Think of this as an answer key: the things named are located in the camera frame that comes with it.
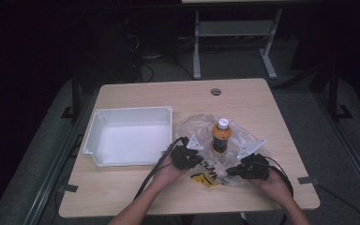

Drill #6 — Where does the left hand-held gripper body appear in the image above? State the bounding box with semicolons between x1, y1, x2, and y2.
170;134;205;171

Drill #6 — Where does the clear plastic bag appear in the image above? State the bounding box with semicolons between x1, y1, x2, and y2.
174;113;268;188

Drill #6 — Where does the white metal desk frame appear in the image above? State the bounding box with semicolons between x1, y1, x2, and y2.
181;0;284;81

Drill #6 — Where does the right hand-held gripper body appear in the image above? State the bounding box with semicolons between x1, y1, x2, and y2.
236;138;271;182

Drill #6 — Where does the black floor cable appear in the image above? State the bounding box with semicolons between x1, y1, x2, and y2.
316;183;360;225

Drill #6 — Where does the white plastic tray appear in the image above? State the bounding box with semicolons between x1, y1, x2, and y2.
82;105;173;168

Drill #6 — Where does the grey tape strip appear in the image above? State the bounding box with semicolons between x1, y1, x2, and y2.
62;184;80;193
296;175;321;186

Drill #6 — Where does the tangle of background cables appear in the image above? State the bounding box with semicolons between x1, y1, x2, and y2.
123;15;196;83

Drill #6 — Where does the orange drink bottle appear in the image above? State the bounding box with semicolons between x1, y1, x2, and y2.
211;117;233;155

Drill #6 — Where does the grey metal floor rail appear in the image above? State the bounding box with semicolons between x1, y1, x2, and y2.
22;93;98;225
313;92;360;205

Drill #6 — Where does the person's left hand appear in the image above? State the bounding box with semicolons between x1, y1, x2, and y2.
152;154;185;188

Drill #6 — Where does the person's right hand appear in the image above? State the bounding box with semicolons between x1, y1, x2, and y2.
249;172;291;206

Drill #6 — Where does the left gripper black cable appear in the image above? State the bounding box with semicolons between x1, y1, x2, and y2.
133;136;190;201

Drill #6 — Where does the black floor stand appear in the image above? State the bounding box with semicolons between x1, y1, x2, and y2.
327;64;354;122
60;69;83;122

